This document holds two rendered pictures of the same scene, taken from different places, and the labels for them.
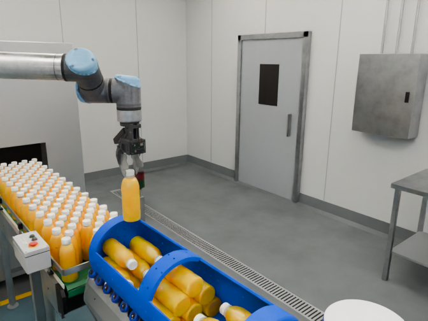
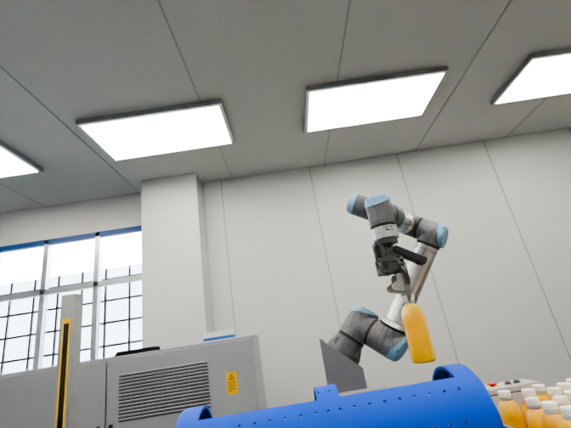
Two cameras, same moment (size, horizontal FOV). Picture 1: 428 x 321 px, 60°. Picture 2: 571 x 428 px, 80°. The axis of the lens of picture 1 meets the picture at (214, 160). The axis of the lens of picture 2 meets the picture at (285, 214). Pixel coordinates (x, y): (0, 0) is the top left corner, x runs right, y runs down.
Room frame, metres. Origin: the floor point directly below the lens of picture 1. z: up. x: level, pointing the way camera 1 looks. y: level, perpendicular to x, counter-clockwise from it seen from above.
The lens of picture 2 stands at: (1.83, -0.82, 1.39)
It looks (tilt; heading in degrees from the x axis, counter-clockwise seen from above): 20 degrees up; 128
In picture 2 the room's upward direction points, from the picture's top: 9 degrees counter-clockwise
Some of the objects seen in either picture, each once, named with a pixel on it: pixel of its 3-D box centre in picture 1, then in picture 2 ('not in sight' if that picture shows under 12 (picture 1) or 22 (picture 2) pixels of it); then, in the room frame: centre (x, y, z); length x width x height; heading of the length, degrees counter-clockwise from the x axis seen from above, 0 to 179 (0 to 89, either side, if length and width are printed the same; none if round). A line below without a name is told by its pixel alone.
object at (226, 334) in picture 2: not in sight; (219, 335); (-0.50, 1.03, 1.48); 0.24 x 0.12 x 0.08; 47
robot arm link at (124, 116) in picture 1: (130, 116); (385, 234); (1.37, 0.31, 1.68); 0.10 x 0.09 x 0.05; 131
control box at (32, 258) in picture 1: (31, 251); (510, 397); (1.48, 0.81, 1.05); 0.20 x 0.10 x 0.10; 41
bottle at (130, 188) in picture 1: (130, 197); (416, 329); (1.38, 0.33, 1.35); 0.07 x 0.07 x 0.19
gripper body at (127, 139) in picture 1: (131, 137); (389, 257); (1.36, 0.31, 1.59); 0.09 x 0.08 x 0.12; 41
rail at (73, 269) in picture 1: (106, 258); not in sight; (1.57, 0.51, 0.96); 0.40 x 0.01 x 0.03; 131
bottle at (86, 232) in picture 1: (88, 240); not in sight; (1.69, 0.63, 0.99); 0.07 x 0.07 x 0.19
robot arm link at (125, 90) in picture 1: (127, 92); (380, 212); (1.37, 0.32, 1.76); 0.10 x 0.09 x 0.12; 93
